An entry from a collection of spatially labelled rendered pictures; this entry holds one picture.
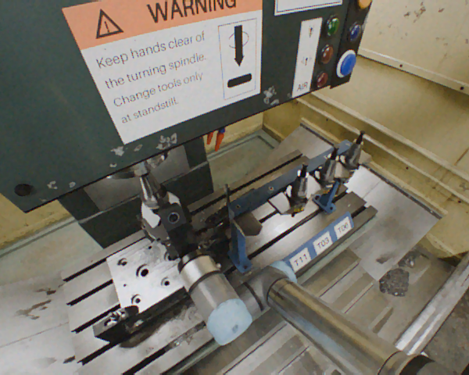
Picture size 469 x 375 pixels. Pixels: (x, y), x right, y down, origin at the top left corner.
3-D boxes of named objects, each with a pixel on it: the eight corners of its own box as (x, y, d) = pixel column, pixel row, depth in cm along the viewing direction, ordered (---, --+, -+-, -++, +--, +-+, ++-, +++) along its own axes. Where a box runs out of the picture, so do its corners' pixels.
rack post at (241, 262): (253, 266, 81) (255, 221, 59) (241, 275, 79) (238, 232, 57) (238, 246, 87) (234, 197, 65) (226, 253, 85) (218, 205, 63)
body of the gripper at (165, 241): (162, 243, 56) (184, 283, 50) (151, 225, 50) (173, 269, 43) (189, 227, 59) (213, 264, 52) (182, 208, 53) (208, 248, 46)
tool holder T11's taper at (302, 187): (301, 183, 63) (305, 166, 58) (310, 194, 60) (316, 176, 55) (287, 188, 62) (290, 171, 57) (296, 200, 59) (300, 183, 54)
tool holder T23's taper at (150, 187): (156, 183, 56) (148, 163, 51) (166, 193, 54) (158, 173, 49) (141, 193, 54) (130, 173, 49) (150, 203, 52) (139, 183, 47)
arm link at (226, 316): (220, 351, 41) (216, 345, 34) (192, 301, 47) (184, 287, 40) (255, 324, 43) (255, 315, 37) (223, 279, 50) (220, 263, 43)
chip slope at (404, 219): (412, 244, 112) (443, 216, 93) (317, 336, 89) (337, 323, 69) (295, 152, 163) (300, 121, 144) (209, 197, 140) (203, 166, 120)
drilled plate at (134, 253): (214, 273, 76) (212, 267, 73) (132, 324, 67) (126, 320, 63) (184, 225, 89) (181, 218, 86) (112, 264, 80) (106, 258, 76)
